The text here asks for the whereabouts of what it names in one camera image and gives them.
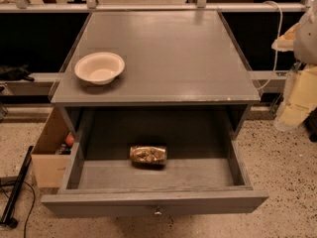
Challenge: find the yellow taped gripper finger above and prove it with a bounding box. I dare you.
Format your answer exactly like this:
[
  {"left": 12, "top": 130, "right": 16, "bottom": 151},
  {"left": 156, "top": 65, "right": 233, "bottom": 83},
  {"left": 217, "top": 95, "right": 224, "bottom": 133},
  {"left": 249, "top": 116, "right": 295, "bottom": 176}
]
[{"left": 273, "top": 64, "right": 317, "bottom": 132}]

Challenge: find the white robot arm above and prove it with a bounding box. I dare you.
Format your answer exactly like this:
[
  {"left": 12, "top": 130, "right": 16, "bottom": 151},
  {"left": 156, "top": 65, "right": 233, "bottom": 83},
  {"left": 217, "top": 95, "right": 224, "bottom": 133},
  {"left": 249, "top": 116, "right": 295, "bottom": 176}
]
[{"left": 271, "top": 5, "right": 317, "bottom": 132}]

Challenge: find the silver drawer knob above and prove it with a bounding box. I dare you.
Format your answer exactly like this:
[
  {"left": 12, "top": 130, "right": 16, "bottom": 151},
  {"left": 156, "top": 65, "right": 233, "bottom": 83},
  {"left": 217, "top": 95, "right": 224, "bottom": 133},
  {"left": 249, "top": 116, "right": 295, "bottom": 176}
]
[{"left": 154, "top": 206, "right": 162, "bottom": 216}]

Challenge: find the open grey top drawer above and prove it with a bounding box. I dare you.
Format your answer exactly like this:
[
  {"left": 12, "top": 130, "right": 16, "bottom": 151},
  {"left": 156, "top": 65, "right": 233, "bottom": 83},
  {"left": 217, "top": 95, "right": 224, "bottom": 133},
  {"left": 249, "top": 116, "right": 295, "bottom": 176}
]
[{"left": 42, "top": 107, "right": 268, "bottom": 217}]

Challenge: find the grey wooden cabinet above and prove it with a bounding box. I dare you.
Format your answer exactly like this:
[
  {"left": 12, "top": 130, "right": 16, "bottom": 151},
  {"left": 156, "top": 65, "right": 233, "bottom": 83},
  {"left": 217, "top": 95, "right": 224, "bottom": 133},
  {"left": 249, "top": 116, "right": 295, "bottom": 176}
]
[{"left": 52, "top": 11, "right": 260, "bottom": 136}]

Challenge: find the white paper bowl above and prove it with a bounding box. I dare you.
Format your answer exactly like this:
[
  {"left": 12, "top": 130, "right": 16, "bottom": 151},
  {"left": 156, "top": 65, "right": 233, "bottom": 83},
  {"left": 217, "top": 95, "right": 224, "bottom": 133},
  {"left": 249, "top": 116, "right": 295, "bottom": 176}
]
[{"left": 74, "top": 53, "right": 125, "bottom": 85}]

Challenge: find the orange ball in box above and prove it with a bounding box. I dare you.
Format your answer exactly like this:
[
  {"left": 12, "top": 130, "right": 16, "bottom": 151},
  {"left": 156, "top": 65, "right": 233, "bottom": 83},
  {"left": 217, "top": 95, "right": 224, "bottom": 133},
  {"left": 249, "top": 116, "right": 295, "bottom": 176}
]
[{"left": 65, "top": 134, "right": 74, "bottom": 147}]

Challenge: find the cardboard box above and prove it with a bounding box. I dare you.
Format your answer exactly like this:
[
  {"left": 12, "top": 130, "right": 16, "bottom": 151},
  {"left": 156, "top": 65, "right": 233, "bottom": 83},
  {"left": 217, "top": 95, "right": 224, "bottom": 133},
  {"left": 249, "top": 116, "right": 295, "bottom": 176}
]
[{"left": 32, "top": 108, "right": 73, "bottom": 188}]

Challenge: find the black cloth on ledge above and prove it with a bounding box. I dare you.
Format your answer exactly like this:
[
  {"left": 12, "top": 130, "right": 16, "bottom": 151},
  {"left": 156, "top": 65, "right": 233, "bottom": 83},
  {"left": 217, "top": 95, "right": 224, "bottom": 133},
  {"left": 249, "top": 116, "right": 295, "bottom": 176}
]
[{"left": 0, "top": 64, "right": 35, "bottom": 81}]

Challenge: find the black stand leg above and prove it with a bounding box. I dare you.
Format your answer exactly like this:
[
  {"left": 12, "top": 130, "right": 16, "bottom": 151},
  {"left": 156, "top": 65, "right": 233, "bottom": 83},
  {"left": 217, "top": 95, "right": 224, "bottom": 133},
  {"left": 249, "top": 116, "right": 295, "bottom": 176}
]
[{"left": 0, "top": 146, "right": 33, "bottom": 229}]

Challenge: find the white hanging cable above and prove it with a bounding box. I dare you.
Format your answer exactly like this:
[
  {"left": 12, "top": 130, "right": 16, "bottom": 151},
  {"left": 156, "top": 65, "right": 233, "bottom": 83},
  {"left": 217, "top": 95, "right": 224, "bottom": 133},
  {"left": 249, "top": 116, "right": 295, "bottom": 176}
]
[{"left": 256, "top": 0, "right": 284, "bottom": 91}]

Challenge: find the black floor cable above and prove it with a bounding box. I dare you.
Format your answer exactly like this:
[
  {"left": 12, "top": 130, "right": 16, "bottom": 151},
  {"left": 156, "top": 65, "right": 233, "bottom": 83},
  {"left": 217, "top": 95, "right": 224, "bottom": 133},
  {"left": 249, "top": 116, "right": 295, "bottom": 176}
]
[{"left": 0, "top": 179, "right": 37, "bottom": 238}]

